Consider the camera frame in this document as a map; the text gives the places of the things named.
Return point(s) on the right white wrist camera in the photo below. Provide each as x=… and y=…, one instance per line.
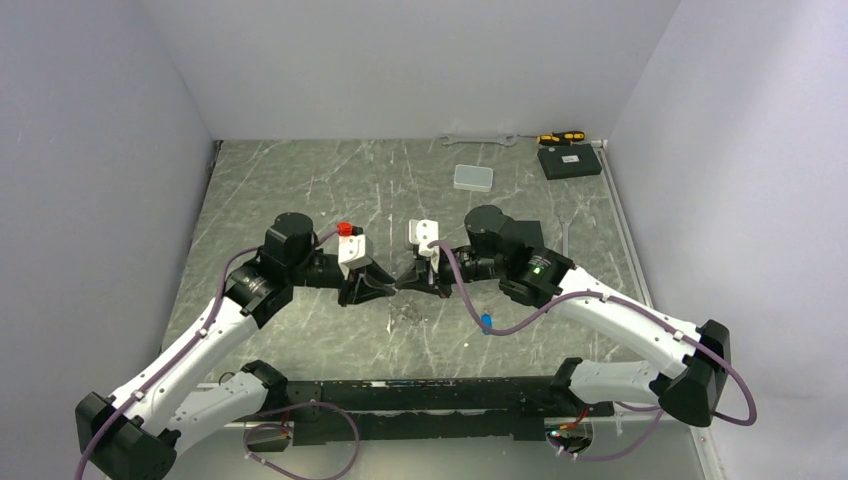
x=420, y=233

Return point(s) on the blue key tag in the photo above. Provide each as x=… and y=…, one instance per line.
x=487, y=322

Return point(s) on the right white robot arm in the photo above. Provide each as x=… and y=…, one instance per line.
x=682, y=367

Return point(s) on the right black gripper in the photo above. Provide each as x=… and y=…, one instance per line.
x=412, y=280

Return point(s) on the black rectangular box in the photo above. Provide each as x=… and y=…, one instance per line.
x=571, y=161

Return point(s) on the silver open-end wrench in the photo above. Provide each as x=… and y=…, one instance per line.
x=502, y=140

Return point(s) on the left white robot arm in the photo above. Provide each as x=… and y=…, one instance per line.
x=141, y=428

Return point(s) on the small silver wrench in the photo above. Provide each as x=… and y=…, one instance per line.
x=565, y=239

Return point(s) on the white plastic box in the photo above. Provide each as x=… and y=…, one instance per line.
x=473, y=178

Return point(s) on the metal keyring disc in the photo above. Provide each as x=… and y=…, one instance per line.
x=401, y=313

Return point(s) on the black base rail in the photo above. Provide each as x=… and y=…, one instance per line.
x=320, y=412

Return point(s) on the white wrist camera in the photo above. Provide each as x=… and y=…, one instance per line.
x=420, y=233
x=354, y=247

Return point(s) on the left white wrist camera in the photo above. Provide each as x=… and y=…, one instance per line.
x=354, y=247

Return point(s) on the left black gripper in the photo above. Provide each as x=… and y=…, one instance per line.
x=353, y=288

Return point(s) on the black flat phone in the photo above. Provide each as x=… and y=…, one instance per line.
x=527, y=232

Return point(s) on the yellow black screwdriver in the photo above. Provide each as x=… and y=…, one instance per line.
x=561, y=138

